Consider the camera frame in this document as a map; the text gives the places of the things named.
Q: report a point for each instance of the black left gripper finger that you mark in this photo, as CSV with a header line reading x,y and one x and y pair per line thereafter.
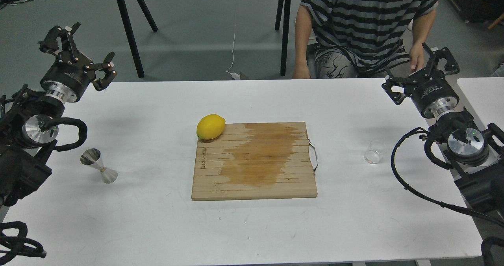
x,y
59,42
107,67

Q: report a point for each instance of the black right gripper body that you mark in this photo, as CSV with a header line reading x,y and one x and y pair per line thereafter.
x,y
433,96

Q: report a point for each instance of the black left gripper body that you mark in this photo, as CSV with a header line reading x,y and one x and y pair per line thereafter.
x,y
67,81

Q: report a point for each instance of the small clear glass cup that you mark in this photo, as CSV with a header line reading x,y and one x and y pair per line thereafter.
x,y
375,152

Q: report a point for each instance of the steel jigger measuring cup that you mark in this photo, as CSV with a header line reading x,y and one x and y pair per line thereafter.
x,y
93,158

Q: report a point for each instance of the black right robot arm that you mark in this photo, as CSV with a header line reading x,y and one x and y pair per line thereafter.
x,y
454,141

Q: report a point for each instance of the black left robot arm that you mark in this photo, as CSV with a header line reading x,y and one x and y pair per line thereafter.
x,y
32,124

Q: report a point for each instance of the white side table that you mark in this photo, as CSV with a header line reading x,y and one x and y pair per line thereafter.
x,y
486,96

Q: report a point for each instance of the seated person striped shirt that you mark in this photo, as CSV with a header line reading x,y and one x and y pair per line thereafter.
x,y
361,38

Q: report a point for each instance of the yellow lemon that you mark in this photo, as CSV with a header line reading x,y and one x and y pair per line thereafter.
x,y
210,127

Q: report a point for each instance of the wooden cutting board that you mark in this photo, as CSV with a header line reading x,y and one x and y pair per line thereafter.
x,y
255,161

